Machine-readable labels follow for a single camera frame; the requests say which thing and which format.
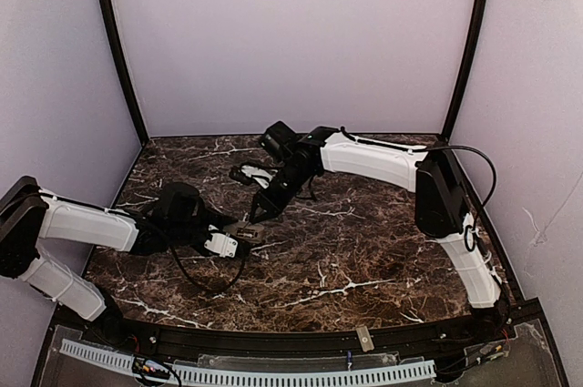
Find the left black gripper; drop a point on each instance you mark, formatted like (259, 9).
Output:
(226, 225)

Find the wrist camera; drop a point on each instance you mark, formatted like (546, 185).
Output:
(248, 174)
(226, 246)

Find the white slotted cable duct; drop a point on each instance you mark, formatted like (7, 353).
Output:
(231, 371)

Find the right black frame post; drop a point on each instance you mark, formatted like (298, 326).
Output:
(467, 60)

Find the grey battery cover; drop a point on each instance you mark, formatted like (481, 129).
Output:
(364, 338)

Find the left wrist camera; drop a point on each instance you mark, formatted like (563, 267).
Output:
(226, 246)

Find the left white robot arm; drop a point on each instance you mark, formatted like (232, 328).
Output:
(178, 217)

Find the black front table rail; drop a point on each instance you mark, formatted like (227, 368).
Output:
(437, 339)

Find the white AC remote control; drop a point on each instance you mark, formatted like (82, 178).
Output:
(232, 231)

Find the left black frame post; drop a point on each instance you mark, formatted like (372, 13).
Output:
(121, 66)

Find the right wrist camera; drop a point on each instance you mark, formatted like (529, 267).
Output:
(248, 174)

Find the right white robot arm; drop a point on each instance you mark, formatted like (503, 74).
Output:
(440, 206)

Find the black frame post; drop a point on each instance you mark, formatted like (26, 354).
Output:
(467, 60)
(121, 66)

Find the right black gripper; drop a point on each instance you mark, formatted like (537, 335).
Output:
(269, 197)

